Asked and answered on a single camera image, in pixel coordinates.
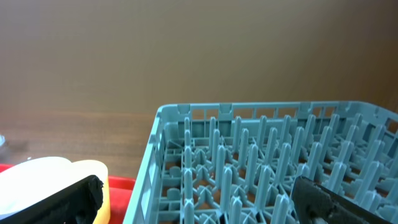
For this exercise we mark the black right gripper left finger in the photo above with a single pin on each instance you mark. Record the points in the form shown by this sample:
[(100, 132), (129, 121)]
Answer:
[(77, 203)]

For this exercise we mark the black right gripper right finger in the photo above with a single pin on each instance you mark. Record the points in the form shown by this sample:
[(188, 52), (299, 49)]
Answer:
[(314, 203)]

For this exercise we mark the grey plastic dishwasher rack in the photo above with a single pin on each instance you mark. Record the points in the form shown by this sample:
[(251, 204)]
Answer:
[(237, 162)]

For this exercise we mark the red plastic tray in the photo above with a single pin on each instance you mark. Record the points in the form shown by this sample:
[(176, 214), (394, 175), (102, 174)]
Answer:
[(120, 191)]

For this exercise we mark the yellow plastic cup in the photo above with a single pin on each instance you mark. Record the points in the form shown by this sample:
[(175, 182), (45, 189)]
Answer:
[(92, 167)]

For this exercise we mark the light blue bowl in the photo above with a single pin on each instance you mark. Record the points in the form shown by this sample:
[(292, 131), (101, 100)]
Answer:
[(32, 181)]

